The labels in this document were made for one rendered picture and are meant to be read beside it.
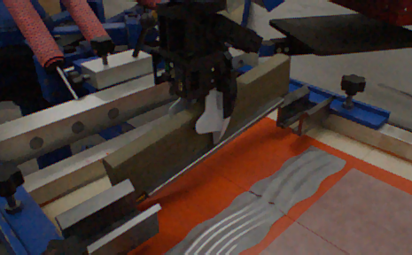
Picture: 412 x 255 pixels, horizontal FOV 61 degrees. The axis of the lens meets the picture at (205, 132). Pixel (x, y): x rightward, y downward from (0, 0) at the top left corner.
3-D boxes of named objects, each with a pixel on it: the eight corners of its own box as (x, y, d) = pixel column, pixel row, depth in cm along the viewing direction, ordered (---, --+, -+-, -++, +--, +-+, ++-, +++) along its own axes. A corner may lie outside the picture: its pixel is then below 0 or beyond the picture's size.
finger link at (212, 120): (191, 155, 51) (182, 96, 47) (219, 139, 55) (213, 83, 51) (206, 161, 49) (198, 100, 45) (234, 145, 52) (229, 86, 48)
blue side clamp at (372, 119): (380, 142, 67) (391, 111, 64) (369, 153, 64) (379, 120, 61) (257, 94, 86) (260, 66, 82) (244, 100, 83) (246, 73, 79)
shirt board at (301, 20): (361, 31, 156) (365, 12, 152) (431, 63, 123) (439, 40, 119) (42, 57, 128) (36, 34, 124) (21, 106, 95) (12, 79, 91)
